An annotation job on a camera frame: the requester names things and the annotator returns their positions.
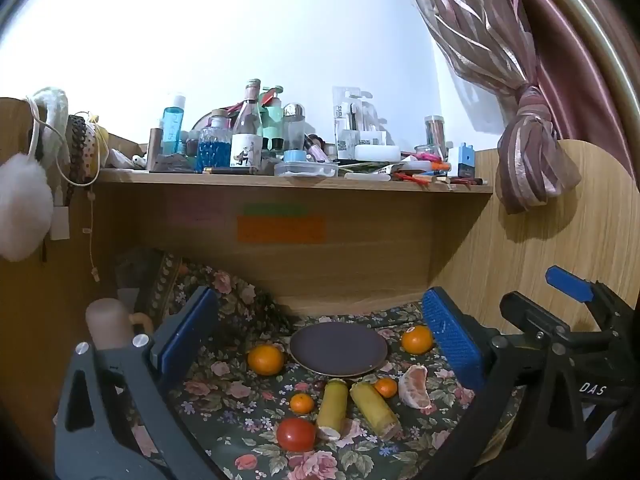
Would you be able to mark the white rectangular case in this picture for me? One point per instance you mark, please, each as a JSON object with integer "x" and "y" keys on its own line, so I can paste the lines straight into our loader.
{"x": 377, "y": 153}

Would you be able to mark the wooden desk shelf unit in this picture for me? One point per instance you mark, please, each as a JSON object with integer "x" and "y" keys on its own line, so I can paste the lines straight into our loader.
{"x": 350, "y": 265}

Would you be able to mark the clear jar of sticks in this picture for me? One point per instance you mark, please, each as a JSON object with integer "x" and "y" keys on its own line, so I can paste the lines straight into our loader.
{"x": 434, "y": 135}

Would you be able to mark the green floral tablecloth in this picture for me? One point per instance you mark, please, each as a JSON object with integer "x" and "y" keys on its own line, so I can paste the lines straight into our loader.
{"x": 240, "y": 410}

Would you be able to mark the clear plastic lidded box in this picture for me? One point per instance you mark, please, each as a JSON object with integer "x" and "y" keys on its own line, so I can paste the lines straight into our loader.
{"x": 305, "y": 169}

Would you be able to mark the green pump bottle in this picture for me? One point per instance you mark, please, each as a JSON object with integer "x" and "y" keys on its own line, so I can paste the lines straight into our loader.
{"x": 273, "y": 115}

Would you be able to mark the clear bottle with silver cap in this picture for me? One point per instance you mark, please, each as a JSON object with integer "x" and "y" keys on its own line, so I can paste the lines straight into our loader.
{"x": 294, "y": 125}

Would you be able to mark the round blue tin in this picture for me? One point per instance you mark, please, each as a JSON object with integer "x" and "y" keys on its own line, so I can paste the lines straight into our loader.
{"x": 295, "y": 155}

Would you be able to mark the large orange with sticker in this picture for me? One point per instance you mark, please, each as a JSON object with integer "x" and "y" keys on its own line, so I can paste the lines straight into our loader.
{"x": 417, "y": 340}

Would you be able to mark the glass bottle with white label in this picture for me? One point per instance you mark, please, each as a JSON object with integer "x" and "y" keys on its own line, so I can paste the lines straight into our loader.
{"x": 247, "y": 135}

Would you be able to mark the brown lace headband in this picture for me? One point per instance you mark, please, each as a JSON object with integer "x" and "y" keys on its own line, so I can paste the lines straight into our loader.
{"x": 77, "y": 150}

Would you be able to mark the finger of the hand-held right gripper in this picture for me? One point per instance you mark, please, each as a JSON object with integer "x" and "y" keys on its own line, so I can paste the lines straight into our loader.
{"x": 570, "y": 282}
{"x": 535, "y": 317}

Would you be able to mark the green sticky note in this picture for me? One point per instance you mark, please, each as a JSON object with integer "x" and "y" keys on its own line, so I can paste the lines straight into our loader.
{"x": 275, "y": 208}

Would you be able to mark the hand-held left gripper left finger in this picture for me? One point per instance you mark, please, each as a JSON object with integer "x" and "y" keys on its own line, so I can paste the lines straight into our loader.
{"x": 192, "y": 330}

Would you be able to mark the red tomato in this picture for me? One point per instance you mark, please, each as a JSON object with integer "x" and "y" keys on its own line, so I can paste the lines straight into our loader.
{"x": 296, "y": 434}

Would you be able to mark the corked glass bottle blue liquid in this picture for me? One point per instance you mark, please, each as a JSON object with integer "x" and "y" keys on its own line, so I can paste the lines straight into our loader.
{"x": 214, "y": 147}

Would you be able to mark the white wall plug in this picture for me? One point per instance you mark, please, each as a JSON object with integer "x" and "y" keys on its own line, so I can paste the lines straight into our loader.
{"x": 60, "y": 222}

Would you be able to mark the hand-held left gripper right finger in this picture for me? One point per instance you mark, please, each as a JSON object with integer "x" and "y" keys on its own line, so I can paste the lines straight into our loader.
{"x": 450, "y": 340}

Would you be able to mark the brown cosmetic tube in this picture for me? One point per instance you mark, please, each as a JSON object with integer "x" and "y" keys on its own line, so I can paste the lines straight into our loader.
{"x": 154, "y": 149}

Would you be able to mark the white fluffy pompom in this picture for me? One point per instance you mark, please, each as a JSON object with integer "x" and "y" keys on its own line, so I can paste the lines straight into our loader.
{"x": 22, "y": 207}

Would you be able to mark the small mandarin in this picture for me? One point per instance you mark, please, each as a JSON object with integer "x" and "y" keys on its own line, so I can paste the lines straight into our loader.
{"x": 302, "y": 403}
{"x": 386, "y": 388}

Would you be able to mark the tall clear blue liquid bottle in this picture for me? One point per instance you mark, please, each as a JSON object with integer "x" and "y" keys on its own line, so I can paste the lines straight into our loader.
{"x": 173, "y": 127}

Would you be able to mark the pink striped curtain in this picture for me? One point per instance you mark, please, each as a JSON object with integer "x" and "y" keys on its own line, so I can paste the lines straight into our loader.
{"x": 500, "y": 35}

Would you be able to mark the cut banana half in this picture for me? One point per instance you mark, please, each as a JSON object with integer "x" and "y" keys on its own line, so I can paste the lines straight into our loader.
{"x": 375, "y": 410}
{"x": 334, "y": 407}

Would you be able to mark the dark brown round plate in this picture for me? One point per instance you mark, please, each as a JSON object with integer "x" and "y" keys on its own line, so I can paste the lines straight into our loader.
{"x": 337, "y": 350}

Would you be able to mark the white printed carton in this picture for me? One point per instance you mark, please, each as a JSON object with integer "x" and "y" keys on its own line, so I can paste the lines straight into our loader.
{"x": 350, "y": 142}

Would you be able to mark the peeled orange piece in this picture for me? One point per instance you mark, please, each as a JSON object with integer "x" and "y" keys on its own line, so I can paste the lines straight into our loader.
{"x": 415, "y": 390}

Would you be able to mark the clear toothbrush package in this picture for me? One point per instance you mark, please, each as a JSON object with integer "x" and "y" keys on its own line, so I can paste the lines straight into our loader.
{"x": 352, "y": 107}

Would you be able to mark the white fluffy headband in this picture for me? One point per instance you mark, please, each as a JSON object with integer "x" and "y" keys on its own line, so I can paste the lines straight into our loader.
{"x": 52, "y": 110}

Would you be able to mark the orange sticky note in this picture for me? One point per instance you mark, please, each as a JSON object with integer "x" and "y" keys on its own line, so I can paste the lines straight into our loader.
{"x": 280, "y": 229}

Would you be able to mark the small blue and white box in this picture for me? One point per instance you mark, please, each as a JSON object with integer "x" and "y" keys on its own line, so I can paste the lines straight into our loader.
{"x": 461, "y": 160}

